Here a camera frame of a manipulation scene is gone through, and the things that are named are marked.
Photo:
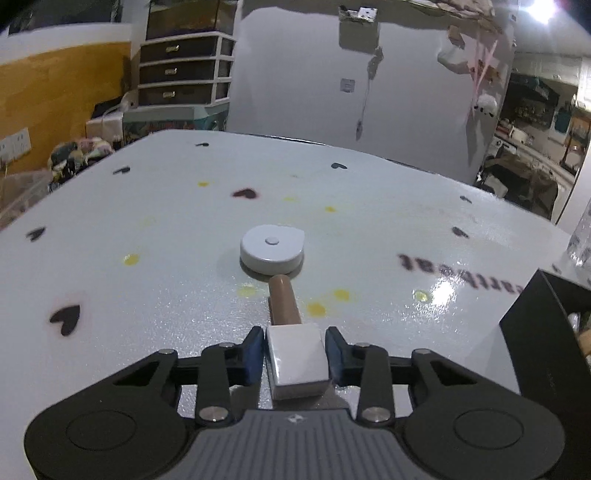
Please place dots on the white plush sheep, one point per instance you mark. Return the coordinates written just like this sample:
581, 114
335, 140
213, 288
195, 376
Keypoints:
485, 102

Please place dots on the ceiling light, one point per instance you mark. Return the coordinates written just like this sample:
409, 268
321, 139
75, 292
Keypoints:
545, 9

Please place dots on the white wall socket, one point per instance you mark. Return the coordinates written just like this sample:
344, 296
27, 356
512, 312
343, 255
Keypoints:
16, 145

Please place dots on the white plastic bag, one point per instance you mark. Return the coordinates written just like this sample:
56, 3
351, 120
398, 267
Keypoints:
455, 57

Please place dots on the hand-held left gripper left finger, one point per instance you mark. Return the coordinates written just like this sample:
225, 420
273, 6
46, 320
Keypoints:
251, 362

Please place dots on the pile of colourful cloth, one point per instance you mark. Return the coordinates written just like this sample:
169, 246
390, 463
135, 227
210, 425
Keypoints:
83, 159

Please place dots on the glass fish tank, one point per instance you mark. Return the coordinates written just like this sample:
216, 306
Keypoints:
189, 18

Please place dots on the pink ribbon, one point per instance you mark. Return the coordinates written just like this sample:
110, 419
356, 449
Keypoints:
485, 74

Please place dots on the kitchen wall shelf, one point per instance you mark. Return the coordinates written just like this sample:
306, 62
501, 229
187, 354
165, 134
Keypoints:
540, 99

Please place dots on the round white tape measure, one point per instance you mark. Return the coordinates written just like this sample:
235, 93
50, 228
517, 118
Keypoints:
272, 251

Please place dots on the patterned hanging cloth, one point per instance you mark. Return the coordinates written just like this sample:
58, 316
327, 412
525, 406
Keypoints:
457, 11

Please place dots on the silver wall holder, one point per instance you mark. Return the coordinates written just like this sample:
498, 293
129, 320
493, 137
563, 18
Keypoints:
358, 13

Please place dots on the clear water bottle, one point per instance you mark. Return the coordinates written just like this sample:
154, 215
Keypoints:
582, 240

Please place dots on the clear plastic bin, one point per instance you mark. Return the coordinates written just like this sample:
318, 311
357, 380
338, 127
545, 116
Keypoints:
23, 194

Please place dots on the white drawer unit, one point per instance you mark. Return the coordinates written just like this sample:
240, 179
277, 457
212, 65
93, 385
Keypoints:
180, 69

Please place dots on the chair with dark jacket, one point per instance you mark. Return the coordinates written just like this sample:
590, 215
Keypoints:
517, 184

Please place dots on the black storage box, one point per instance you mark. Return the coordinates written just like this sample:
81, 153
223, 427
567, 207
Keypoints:
535, 332

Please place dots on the square adhesive wall hook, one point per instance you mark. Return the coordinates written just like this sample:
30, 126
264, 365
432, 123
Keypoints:
347, 85

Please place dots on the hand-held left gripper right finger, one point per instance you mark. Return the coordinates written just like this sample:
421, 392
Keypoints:
337, 360

